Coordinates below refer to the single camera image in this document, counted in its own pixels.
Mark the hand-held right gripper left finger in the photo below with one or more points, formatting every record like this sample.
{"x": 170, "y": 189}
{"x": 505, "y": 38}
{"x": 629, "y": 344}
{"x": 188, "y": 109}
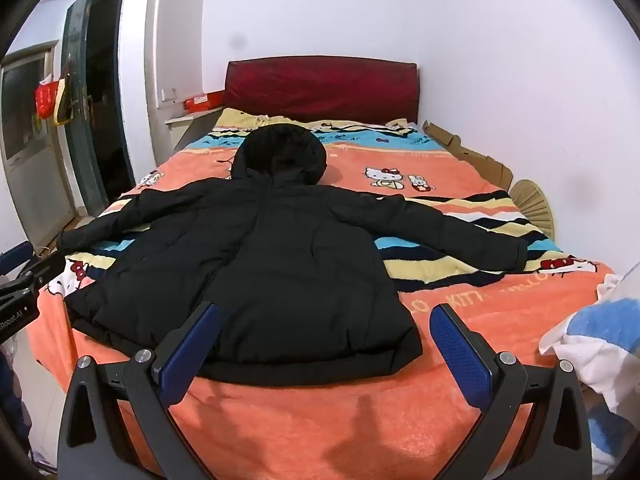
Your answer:
{"x": 189, "y": 357}

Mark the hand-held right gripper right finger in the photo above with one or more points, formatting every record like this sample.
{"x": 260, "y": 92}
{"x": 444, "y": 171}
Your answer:
{"x": 460, "y": 355}

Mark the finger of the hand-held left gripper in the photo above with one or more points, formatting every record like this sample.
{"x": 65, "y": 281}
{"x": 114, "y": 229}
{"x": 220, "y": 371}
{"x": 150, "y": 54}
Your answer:
{"x": 15, "y": 257}

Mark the black hooded puffer jacket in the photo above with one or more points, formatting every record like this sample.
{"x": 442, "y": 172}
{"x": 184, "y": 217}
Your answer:
{"x": 280, "y": 260}

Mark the orange cartoon printed blanket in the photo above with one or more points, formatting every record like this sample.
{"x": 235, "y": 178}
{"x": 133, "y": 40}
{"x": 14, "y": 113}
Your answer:
{"x": 350, "y": 420}

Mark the white and blue towel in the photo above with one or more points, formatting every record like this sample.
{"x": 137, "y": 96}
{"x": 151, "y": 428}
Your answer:
{"x": 600, "y": 340}

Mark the yellow hanging bag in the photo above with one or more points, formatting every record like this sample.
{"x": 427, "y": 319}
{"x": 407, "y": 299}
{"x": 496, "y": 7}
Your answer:
{"x": 64, "y": 105}

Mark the red hanging bag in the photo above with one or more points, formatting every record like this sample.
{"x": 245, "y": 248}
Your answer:
{"x": 46, "y": 100}

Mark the dark green door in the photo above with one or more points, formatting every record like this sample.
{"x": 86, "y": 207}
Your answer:
{"x": 80, "y": 110}

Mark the woven straw fan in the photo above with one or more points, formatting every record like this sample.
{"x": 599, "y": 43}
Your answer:
{"x": 535, "y": 205}

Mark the brown cardboard sheet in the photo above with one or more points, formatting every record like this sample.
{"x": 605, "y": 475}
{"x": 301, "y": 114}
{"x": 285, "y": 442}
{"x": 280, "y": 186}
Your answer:
{"x": 480, "y": 160}

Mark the white bedside table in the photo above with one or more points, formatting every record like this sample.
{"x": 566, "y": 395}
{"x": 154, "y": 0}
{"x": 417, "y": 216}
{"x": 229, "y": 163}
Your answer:
{"x": 187, "y": 127}

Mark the red cardboard box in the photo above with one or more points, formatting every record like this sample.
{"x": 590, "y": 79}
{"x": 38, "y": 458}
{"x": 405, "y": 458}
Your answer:
{"x": 202, "y": 102}

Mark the dark red headboard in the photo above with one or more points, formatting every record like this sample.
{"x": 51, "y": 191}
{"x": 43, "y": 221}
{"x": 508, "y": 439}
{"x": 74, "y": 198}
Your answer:
{"x": 320, "y": 90}

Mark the white wall socket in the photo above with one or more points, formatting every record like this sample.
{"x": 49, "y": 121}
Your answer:
{"x": 169, "y": 94}

